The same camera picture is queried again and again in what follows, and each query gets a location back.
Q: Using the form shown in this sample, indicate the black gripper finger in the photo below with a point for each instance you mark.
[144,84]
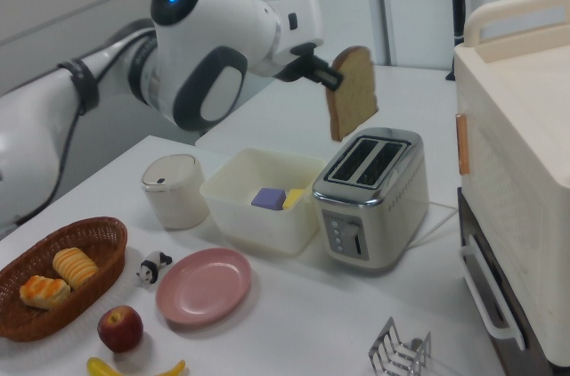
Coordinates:
[328,75]

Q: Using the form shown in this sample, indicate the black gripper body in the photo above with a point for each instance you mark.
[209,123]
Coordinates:
[300,65]

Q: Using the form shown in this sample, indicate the toasted bread slice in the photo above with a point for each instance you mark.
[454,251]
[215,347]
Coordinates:
[354,91]

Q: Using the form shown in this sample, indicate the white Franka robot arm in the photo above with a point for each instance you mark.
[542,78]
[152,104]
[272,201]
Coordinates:
[214,6]

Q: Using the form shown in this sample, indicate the pink plate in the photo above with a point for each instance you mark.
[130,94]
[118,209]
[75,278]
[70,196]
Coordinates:
[202,287]

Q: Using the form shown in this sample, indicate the striped yellow bread roll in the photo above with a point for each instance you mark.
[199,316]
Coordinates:
[75,267]

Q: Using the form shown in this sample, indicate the yellow block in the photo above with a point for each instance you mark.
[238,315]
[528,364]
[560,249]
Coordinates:
[294,198]

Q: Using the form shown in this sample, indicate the purple block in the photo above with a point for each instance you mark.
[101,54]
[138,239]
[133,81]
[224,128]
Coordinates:
[267,198]

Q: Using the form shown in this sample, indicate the black pole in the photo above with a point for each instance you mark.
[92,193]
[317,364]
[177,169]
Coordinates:
[458,2]

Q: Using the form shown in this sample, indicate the orange cabinet tab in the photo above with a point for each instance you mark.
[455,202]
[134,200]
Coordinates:
[462,144]

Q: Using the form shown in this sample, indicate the cream and chrome toaster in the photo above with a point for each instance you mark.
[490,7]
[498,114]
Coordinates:
[401,215]

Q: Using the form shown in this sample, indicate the white plastic bin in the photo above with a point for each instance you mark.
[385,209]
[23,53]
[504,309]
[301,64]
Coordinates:
[258,229]

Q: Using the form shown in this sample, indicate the small white lidded canister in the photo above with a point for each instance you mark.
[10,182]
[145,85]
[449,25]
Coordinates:
[176,198]

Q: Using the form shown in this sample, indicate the panda figurine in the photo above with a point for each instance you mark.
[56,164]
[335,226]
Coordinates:
[149,269]

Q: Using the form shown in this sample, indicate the brown wicker basket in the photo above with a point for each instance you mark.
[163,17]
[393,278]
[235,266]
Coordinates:
[102,238]

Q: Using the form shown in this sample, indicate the metal toast rack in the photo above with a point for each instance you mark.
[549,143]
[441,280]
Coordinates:
[396,349]

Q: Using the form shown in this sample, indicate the red apple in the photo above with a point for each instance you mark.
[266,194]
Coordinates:
[120,329]

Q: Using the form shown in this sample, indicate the orange glazed pastry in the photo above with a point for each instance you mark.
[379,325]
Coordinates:
[44,292]

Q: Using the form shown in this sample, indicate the yellow banana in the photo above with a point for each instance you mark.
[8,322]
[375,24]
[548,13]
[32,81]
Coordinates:
[100,368]

